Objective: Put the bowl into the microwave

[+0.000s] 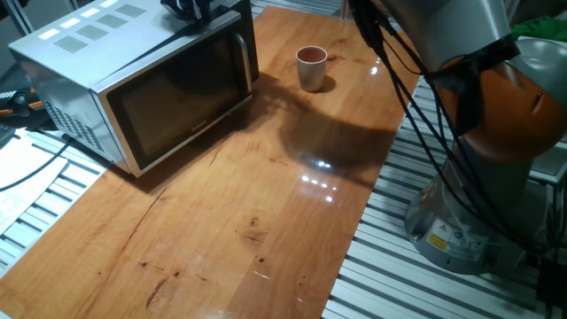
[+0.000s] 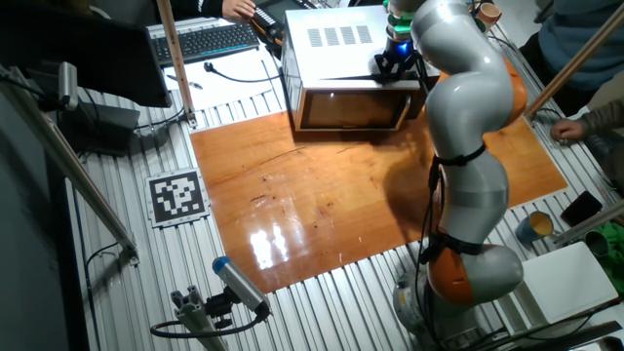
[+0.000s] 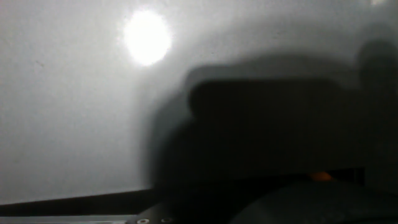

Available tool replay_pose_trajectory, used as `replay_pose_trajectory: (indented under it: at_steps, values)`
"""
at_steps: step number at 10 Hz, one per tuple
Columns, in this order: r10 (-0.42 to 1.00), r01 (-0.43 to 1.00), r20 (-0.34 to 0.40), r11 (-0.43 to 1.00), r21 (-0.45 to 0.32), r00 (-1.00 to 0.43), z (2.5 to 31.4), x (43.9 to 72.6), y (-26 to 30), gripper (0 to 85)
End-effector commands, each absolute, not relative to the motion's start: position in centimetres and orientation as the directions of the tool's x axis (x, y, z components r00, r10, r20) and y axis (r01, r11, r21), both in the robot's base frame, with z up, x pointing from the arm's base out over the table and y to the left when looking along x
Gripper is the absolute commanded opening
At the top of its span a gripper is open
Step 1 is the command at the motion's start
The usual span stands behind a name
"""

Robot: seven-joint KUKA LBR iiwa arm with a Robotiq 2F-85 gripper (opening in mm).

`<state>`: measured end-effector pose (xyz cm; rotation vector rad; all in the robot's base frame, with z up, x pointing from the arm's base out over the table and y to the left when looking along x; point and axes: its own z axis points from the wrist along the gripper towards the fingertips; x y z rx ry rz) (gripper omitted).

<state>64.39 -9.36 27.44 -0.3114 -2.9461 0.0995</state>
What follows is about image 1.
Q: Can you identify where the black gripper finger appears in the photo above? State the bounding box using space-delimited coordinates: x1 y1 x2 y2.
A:
194 0 214 24
159 0 197 21

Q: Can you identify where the silver microwave oven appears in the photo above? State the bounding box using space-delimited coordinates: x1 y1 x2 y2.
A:
7 0 260 178

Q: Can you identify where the beige cup pink inside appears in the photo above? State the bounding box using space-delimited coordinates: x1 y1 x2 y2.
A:
295 45 330 93

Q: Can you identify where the black orange teach pendant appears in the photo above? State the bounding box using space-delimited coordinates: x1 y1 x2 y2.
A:
0 86 45 119

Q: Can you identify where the black computer keyboard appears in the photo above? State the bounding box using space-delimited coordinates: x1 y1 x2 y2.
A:
0 122 17 144

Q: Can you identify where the white paper sheet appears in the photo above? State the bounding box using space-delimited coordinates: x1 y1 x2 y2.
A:
0 132 70 236

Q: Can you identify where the orange wooden board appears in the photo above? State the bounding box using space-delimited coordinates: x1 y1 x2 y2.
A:
0 4 422 319

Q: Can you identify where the green cloth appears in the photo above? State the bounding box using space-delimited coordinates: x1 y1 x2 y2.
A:
511 16 567 43

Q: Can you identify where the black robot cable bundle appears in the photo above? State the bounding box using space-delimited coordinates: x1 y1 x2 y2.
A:
347 0 550 258

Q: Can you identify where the black power plug cable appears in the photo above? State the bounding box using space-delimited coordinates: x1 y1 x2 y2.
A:
0 136 74 194

